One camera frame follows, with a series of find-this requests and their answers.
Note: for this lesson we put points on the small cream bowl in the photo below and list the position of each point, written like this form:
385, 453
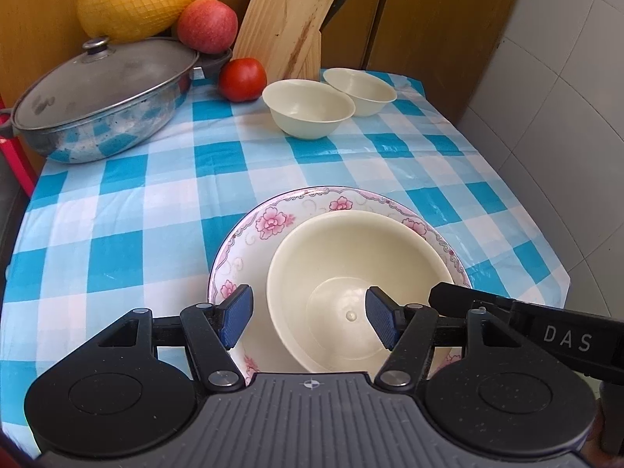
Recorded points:
369, 93

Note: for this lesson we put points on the blue white checkered tablecloth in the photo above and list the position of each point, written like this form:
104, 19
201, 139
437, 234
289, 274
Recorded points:
142, 229

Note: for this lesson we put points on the large cream bowl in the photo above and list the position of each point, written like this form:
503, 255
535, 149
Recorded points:
319, 276

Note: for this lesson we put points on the red object at left edge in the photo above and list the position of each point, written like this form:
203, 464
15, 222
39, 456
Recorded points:
19, 163

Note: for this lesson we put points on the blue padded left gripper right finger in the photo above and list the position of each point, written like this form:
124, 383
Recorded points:
408, 333

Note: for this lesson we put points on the steel pan with handles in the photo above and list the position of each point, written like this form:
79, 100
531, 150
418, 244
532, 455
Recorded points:
118, 129

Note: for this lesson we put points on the person's right hand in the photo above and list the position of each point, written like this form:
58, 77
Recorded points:
592, 449

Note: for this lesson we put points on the red tomato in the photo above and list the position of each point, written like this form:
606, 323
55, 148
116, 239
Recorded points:
242, 80

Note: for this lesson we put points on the medium cream bowl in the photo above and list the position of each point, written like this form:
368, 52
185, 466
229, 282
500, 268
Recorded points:
305, 109

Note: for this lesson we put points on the glass pan lid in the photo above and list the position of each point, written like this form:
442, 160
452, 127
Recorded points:
103, 77

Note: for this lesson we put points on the wooden knife block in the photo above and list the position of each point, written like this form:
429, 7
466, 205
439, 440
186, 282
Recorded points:
284, 36

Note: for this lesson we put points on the pink rose rimmed plate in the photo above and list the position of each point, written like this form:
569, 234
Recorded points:
245, 255

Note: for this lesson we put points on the red apple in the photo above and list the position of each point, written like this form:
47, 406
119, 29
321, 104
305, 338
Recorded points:
208, 26

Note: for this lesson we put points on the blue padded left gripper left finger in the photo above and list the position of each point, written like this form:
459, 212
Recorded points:
210, 332

